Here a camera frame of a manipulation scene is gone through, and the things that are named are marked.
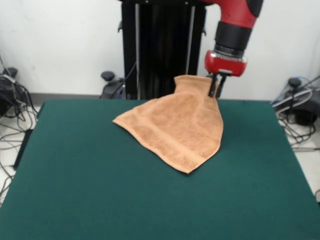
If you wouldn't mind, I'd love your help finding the orange terry towel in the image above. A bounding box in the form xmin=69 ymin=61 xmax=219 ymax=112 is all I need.
xmin=112 ymin=74 xmax=225 ymax=175

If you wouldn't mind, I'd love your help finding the blue cable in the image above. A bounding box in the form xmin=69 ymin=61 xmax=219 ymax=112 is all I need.
xmin=271 ymin=76 xmax=315 ymax=106

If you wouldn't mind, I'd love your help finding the black cable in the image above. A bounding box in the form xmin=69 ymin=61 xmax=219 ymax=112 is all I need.
xmin=109 ymin=61 xmax=138 ymax=100

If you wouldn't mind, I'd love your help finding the black pedestal foot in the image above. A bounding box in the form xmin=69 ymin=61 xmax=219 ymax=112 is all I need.
xmin=273 ymin=77 xmax=320 ymax=126
xmin=99 ymin=70 xmax=127 ymax=100
xmin=0 ymin=66 xmax=20 ymax=118

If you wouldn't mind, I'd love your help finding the dark green table cloth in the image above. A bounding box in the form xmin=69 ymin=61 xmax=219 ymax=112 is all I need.
xmin=0 ymin=99 xmax=320 ymax=240

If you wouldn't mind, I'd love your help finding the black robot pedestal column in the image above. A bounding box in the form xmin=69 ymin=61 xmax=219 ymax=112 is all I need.
xmin=117 ymin=0 xmax=218 ymax=101

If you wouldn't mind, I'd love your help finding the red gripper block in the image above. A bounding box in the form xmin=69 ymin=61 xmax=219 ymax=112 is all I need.
xmin=204 ymin=49 xmax=249 ymax=99

